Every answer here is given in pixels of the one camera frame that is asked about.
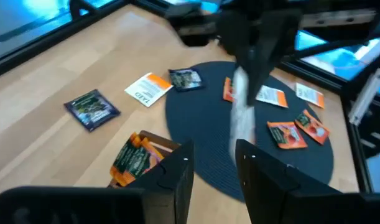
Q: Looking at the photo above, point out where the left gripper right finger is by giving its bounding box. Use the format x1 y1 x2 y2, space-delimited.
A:
235 139 380 224

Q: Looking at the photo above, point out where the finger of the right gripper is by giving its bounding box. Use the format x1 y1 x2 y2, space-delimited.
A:
247 12 303 105
217 15 250 68

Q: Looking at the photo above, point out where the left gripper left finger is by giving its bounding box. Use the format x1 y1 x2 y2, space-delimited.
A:
0 139 195 224

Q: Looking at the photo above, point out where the white orange Tazo tea bag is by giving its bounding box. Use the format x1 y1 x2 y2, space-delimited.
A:
124 72 174 108
254 84 289 109
294 82 326 109

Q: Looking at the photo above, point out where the blackcurrant tea bag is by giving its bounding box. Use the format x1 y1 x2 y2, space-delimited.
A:
168 67 205 93
63 89 121 132

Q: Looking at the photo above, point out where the wooden tea organiser box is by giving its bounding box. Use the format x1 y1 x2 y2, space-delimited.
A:
107 129 181 189

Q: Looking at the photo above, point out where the round dark woven placemat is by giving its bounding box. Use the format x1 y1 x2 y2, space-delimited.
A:
164 60 335 203

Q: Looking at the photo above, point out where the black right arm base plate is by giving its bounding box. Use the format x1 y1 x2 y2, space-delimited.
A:
164 1 223 47

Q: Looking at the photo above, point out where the silver metal bracket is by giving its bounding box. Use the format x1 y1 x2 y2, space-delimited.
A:
348 68 380 125

